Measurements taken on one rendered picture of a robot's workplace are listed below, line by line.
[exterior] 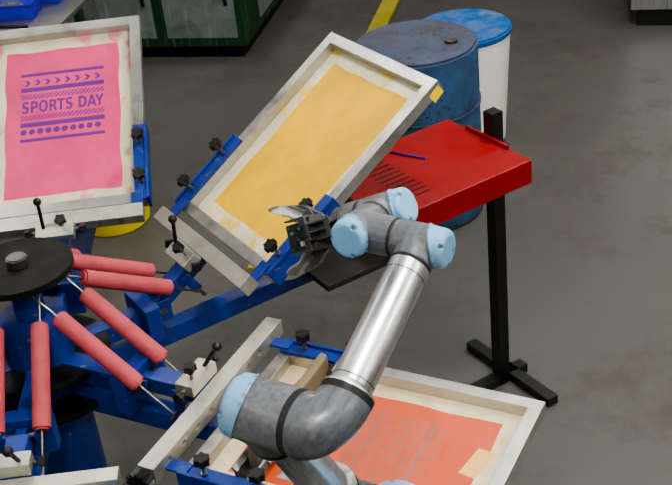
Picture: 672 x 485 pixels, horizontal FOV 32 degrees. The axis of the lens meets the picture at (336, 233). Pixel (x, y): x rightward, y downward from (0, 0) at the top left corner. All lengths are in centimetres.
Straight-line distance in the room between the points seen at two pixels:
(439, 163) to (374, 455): 134
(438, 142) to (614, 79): 328
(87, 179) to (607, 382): 219
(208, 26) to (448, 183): 435
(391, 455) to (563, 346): 206
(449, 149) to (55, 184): 138
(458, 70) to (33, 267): 267
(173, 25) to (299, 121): 435
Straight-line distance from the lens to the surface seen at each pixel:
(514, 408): 320
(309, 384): 321
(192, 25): 814
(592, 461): 451
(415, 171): 406
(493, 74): 642
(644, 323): 520
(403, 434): 316
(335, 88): 391
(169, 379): 333
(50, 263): 343
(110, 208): 398
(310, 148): 378
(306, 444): 194
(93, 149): 422
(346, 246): 214
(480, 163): 409
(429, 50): 557
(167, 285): 360
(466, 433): 316
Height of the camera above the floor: 301
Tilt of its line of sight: 31 degrees down
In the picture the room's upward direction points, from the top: 6 degrees counter-clockwise
